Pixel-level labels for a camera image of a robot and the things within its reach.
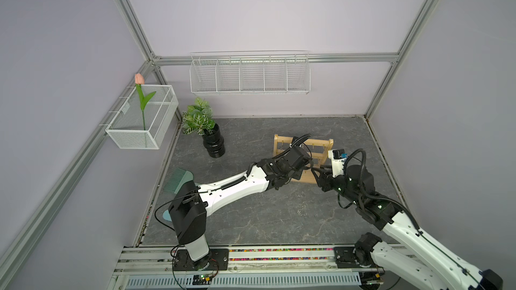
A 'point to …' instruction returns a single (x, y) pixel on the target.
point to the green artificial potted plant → (198, 118)
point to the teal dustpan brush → (179, 178)
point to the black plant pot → (213, 141)
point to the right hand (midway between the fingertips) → (316, 166)
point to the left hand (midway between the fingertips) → (295, 163)
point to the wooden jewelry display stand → (318, 149)
